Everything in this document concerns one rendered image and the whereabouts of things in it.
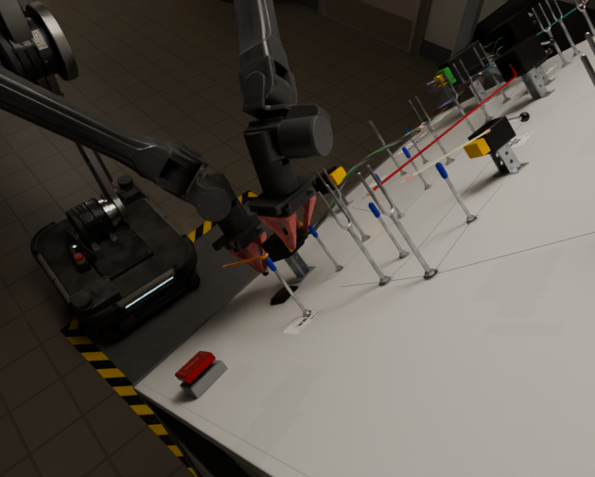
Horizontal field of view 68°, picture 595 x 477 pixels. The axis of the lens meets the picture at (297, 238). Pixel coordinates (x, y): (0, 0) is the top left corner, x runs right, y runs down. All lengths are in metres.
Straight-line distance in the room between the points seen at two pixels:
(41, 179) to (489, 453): 2.81
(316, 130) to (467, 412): 0.40
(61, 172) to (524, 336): 2.77
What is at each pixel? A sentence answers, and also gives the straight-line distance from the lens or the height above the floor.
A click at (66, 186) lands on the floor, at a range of 2.82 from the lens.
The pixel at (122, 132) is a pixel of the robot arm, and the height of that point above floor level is 1.27.
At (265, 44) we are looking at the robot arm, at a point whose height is 1.39.
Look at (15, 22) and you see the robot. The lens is 1.37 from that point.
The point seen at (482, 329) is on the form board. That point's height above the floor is 1.37.
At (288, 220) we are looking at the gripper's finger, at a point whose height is 1.20.
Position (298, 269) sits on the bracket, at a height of 1.07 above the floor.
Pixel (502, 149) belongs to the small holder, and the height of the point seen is 1.32.
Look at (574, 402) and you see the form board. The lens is 0.31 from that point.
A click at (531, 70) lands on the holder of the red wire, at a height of 1.27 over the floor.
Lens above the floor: 1.68
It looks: 49 degrees down
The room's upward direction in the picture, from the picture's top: straight up
